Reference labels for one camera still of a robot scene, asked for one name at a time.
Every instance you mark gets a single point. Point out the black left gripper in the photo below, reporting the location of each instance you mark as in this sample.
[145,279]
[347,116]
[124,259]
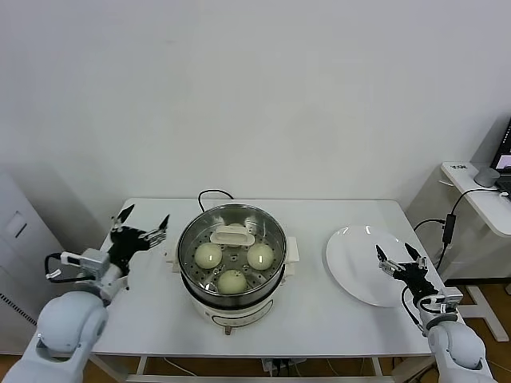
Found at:
[124,245]

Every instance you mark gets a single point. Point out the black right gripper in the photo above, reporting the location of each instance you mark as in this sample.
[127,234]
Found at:
[416,279]

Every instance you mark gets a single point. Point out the round white steamed baozi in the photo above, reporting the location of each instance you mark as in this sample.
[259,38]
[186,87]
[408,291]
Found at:
[208,255]
[232,282]
[260,256]

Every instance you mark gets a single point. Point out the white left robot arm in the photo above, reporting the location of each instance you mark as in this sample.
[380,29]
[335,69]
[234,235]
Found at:
[68,319]

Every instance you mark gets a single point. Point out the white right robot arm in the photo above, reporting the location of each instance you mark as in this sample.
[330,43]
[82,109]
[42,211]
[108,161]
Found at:
[459,347]

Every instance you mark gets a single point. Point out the stainless steel steamer basket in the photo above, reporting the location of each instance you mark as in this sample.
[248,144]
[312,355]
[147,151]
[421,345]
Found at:
[233,299]

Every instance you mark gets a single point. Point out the white round plate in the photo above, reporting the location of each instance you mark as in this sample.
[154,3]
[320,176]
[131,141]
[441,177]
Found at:
[351,263]

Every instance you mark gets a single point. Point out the black usb hub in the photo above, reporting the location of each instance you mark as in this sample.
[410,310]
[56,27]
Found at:
[450,228]

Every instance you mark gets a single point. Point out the white desk foot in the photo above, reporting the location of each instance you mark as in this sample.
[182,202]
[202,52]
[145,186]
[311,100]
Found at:
[485,313]

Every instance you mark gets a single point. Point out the white cabinet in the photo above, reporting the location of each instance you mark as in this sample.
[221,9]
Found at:
[20,223]

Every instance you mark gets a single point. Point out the grey round desk object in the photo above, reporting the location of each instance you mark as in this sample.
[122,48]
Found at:
[488,176]

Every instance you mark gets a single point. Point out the cream electric cooker base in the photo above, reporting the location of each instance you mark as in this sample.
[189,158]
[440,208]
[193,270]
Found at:
[239,315]

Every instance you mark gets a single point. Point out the dark laptop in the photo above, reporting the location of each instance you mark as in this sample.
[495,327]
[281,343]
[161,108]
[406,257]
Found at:
[506,147]

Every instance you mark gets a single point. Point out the white power strip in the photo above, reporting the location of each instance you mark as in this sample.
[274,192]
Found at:
[279,365]

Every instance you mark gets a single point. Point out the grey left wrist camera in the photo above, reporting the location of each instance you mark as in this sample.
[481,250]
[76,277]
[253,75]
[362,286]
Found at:
[93,261]

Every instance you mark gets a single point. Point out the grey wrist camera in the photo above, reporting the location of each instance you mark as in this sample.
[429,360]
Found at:
[451,299]
[93,261]

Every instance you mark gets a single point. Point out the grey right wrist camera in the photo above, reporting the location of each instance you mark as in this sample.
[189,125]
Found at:
[451,299]

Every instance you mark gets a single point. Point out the white table frame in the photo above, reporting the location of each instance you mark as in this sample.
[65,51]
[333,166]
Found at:
[199,379]

